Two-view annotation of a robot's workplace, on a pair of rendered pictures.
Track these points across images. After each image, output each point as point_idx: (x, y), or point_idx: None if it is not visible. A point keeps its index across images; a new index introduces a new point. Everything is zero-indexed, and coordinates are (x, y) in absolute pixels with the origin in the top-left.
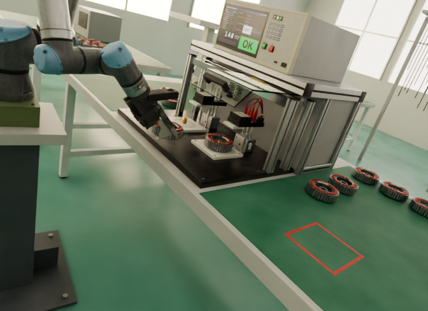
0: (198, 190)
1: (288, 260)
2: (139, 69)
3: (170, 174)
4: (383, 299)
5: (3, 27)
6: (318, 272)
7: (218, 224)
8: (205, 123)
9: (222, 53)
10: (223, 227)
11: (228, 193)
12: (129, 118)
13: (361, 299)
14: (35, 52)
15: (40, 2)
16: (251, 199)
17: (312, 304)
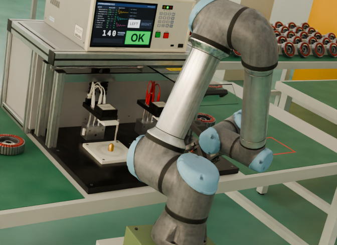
0: (240, 174)
1: (295, 161)
2: (230, 121)
3: (221, 183)
4: (303, 145)
5: (216, 168)
6: (297, 155)
7: (271, 177)
8: (115, 136)
9: (115, 56)
10: (276, 175)
11: (234, 162)
12: (120, 184)
13: (309, 151)
14: (265, 160)
15: (267, 120)
16: None
17: (322, 165)
